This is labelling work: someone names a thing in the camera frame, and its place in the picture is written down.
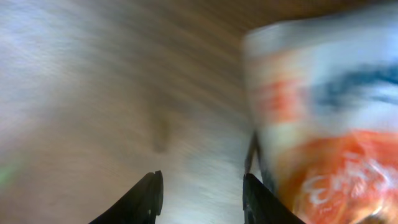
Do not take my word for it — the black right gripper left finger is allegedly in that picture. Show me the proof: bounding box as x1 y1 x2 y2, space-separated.
90 170 164 224

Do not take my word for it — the orange tissue pack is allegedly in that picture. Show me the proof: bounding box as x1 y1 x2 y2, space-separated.
244 2 397 224

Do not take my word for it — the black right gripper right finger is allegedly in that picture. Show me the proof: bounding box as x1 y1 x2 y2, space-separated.
243 173 305 224

